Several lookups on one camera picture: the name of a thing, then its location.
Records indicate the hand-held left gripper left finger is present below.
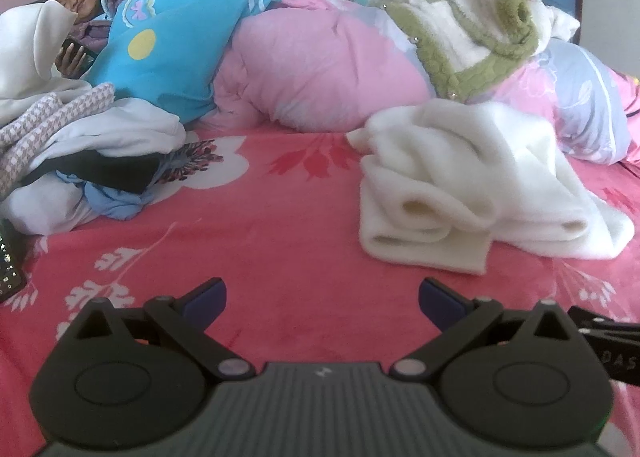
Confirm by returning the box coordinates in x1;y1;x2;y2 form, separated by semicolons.
59;277;253;382

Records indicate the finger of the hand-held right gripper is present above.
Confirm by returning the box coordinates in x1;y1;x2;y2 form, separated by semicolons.
567;306;640;338

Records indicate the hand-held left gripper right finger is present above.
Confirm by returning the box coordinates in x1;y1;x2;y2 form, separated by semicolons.
389;277;588;382

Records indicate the white knit sweater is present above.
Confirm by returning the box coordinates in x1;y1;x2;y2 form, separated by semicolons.
346;101;635;274

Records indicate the pink floral bedsheet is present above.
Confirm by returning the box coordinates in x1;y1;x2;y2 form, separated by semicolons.
0;117;640;457

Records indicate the light blue garment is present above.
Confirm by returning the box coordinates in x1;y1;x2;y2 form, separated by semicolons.
57;157;176;221

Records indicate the black garment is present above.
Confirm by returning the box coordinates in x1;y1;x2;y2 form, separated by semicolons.
55;151;162;194

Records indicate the black smartphone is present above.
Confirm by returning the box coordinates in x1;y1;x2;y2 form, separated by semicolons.
0;220;28;303

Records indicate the blue cartoon quilt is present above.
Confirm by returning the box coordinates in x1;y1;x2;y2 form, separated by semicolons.
87;0;301;123

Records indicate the pink grey floral quilt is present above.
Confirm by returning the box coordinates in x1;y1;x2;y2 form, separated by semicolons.
200;0;640;168

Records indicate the green-trimmed fleece jacket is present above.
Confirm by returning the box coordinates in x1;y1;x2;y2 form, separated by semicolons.
367;0;581;103

